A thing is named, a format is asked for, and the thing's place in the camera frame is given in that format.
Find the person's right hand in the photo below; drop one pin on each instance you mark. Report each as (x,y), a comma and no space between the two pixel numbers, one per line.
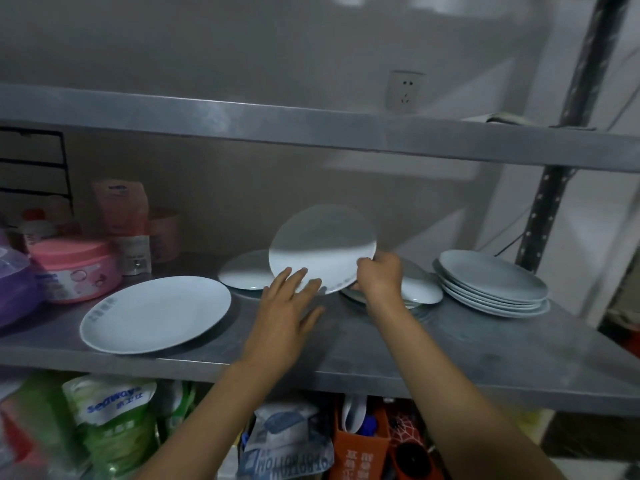
(382,282)

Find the person's right forearm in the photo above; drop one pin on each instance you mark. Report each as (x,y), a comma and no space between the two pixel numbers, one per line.
(450,394)

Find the pink cup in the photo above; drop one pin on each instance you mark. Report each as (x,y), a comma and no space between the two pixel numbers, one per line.
(165,237)

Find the green white refill pouch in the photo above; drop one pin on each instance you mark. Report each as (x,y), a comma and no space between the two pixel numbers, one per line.
(110,409)

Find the orange paper bag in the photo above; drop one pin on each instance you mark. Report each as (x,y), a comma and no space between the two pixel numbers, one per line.
(357,459)

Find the red crate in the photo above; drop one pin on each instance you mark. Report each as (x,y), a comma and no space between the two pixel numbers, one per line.
(622,342)

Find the person's left hand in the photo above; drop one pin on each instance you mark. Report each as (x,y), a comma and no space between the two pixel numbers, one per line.
(280,329)

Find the white bottle red cap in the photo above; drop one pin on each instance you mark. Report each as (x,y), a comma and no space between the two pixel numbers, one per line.
(37,229)

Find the red packet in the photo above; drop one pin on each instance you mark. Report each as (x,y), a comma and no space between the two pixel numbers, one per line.
(15,439)

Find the pink lidded jar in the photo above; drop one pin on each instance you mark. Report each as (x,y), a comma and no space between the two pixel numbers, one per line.
(75,274)

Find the grey blue printed bag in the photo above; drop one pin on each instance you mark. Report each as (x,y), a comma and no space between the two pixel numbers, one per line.
(285,434)

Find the stack of white plates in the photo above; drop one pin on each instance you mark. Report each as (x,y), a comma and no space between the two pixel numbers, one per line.
(490,274)

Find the white wall socket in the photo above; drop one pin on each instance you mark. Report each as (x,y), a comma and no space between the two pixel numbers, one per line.
(406,92)

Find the yellow packet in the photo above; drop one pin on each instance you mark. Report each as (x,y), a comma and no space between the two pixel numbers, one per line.
(537,424)

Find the person's left forearm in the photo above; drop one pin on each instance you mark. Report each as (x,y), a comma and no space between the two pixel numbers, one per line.
(220,424)

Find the blue cap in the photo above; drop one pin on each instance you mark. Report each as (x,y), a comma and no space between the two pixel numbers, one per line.
(369,425)

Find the pink tube white cap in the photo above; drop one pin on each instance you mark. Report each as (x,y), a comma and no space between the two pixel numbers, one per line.
(122,214)

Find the purple round tub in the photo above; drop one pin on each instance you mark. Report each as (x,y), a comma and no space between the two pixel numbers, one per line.
(17,294)

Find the orange black web print gadget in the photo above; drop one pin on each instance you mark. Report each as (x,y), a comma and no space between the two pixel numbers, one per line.
(410,459)

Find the grey metal shelf rack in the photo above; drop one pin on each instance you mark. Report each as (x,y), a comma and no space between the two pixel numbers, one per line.
(340,344)

